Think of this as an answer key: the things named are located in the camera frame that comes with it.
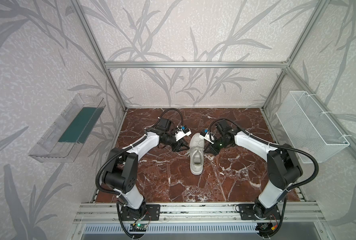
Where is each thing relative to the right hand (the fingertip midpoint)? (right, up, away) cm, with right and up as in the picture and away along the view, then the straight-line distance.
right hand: (205, 146), depth 88 cm
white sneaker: (-5, -1, 0) cm, 5 cm away
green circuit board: (-35, -37, -16) cm, 53 cm away
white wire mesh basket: (+43, +12, -23) cm, 50 cm away
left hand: (-11, +4, -3) cm, 12 cm away
